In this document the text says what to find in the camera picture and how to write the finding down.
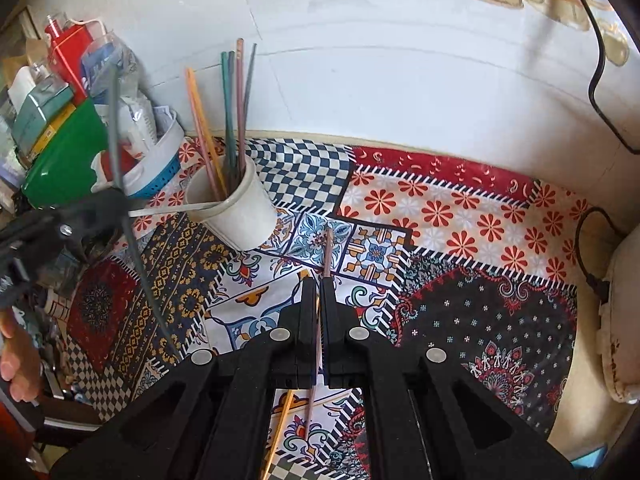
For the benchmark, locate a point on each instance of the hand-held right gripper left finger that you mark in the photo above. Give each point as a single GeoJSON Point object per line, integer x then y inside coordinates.
{"type": "Point", "coordinates": [310, 310]}

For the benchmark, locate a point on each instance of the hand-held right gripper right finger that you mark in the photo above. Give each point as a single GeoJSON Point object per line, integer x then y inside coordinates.
{"type": "Point", "coordinates": [327, 310]}

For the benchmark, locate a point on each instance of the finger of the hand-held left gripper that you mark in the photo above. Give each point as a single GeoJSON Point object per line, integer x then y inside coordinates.
{"type": "Point", "coordinates": [95, 205]}
{"type": "Point", "coordinates": [75, 235]}

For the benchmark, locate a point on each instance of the mauve chopstick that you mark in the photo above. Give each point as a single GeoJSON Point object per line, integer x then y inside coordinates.
{"type": "Point", "coordinates": [240, 100]}
{"type": "Point", "coordinates": [327, 255]}

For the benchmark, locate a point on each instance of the white chopstick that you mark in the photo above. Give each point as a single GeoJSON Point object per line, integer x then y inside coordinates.
{"type": "Point", "coordinates": [165, 208]}

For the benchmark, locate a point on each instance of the grey chopstick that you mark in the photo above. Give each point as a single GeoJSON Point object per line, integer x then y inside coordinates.
{"type": "Point", "coordinates": [145, 285]}
{"type": "Point", "coordinates": [249, 90]}

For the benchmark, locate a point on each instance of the white ribbed cup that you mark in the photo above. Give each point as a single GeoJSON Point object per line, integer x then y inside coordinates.
{"type": "Point", "coordinates": [240, 215]}

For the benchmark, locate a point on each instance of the pink chopstick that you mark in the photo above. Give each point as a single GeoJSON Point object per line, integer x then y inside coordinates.
{"type": "Point", "coordinates": [207, 155]}

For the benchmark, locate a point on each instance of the person's left hand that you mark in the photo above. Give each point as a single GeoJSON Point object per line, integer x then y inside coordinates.
{"type": "Point", "coordinates": [15, 360]}

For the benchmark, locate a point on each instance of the red tomato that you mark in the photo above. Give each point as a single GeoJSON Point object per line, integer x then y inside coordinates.
{"type": "Point", "coordinates": [107, 165]}

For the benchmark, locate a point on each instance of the green box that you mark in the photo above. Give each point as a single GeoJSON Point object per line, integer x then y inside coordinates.
{"type": "Point", "coordinates": [65, 160]}

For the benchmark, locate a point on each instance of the white and blue basket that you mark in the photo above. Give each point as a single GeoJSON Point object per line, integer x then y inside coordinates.
{"type": "Point", "coordinates": [155, 170]}

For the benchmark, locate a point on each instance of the teal tissue box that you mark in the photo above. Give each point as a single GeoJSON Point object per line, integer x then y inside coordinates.
{"type": "Point", "coordinates": [40, 110]}

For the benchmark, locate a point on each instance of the clear bag of packets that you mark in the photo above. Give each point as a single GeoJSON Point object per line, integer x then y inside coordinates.
{"type": "Point", "coordinates": [125, 90]}

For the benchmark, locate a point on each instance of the patchwork printed cloth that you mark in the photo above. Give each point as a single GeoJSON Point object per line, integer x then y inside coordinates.
{"type": "Point", "coordinates": [450, 260]}

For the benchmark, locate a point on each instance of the red tin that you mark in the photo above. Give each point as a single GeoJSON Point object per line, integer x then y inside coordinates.
{"type": "Point", "coordinates": [67, 55]}

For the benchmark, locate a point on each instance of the white rice cooker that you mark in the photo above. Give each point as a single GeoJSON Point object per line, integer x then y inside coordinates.
{"type": "Point", "coordinates": [620, 320]}

